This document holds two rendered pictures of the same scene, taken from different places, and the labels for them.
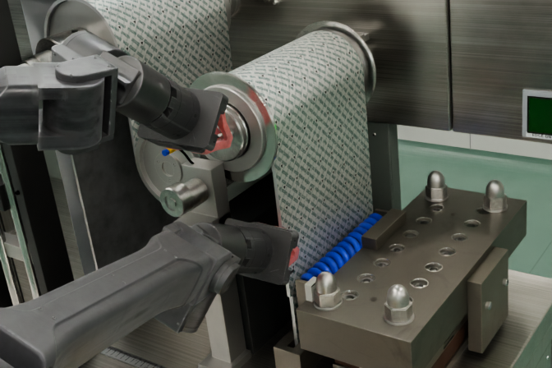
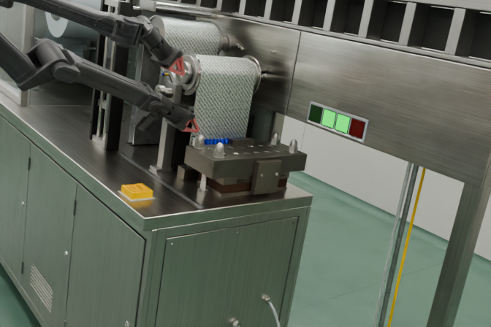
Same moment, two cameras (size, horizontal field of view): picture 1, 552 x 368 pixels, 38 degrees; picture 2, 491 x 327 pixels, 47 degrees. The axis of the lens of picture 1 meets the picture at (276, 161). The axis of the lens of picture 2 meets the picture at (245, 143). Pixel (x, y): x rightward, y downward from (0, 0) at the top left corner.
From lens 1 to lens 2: 97 cm
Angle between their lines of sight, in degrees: 14
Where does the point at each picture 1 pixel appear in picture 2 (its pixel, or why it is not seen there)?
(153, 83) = (154, 34)
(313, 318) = (190, 149)
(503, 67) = (307, 90)
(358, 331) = (201, 155)
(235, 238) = (168, 102)
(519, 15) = (316, 70)
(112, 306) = (103, 73)
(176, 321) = (136, 121)
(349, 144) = (239, 103)
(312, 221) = (210, 122)
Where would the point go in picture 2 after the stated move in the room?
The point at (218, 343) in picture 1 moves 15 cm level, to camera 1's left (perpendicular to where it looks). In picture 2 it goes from (160, 159) to (120, 149)
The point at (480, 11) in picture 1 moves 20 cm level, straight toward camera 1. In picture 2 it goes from (304, 66) to (278, 68)
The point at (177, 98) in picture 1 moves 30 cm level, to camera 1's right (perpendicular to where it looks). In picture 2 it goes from (162, 44) to (257, 61)
